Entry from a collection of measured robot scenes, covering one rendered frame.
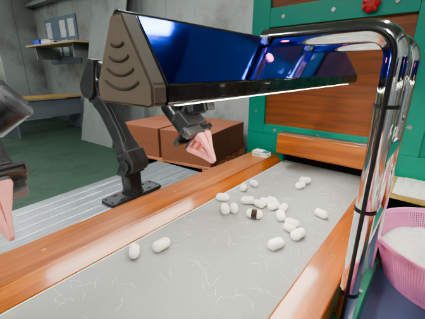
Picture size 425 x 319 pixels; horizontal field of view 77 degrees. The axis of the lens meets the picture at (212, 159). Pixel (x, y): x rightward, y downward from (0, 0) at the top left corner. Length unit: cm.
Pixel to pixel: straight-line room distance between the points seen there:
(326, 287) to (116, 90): 39
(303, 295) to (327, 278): 6
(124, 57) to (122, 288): 36
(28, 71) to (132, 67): 721
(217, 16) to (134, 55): 342
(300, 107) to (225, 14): 268
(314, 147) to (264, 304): 59
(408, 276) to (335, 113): 54
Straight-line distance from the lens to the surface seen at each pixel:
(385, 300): 63
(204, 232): 59
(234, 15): 350
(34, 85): 745
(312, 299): 44
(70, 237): 60
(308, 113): 99
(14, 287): 53
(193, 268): 50
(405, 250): 67
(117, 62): 24
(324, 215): 68
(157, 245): 53
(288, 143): 95
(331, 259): 52
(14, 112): 50
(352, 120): 95
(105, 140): 431
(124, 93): 24
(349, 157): 90
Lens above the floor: 107
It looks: 18 degrees down
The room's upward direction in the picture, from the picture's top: straight up
